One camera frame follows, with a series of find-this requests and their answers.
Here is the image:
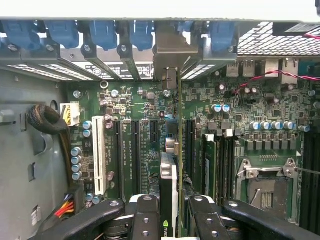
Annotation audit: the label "short black expansion slot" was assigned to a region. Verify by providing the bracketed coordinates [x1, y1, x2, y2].
[149, 119, 160, 144]

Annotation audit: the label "blue slot retention clip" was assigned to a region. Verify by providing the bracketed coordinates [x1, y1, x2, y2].
[209, 21, 237, 52]
[1, 19, 40, 51]
[87, 19, 118, 50]
[129, 19, 154, 52]
[176, 21, 195, 35]
[45, 19, 80, 50]

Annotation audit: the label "CPU socket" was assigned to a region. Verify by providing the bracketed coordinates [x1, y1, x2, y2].
[236, 157, 301, 223]

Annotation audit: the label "black connector coloured wires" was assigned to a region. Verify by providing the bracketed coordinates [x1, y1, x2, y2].
[53, 189, 85, 221]

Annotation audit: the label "red black twisted wire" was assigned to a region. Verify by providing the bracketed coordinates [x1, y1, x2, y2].
[232, 33, 320, 96]

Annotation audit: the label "black open PC case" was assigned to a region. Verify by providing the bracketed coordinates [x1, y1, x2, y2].
[0, 16, 320, 240]

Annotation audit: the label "white power connector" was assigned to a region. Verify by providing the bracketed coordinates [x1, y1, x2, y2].
[59, 102, 81, 127]

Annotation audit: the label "wire locking lever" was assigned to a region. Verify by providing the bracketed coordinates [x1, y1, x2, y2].
[294, 167, 320, 176]

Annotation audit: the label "black RAM slot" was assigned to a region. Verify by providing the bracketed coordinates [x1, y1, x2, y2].
[223, 136, 230, 201]
[216, 136, 224, 201]
[229, 136, 237, 201]

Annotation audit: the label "black sleeved cable bundle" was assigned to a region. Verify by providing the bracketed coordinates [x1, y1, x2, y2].
[27, 104, 73, 191]

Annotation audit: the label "green motherboard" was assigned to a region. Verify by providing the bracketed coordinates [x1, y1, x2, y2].
[59, 74, 320, 226]

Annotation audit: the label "metal rear port block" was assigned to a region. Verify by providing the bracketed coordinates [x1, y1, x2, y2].
[226, 58, 300, 85]

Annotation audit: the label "white expansion slot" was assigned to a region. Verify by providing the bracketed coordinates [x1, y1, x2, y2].
[91, 116, 105, 196]

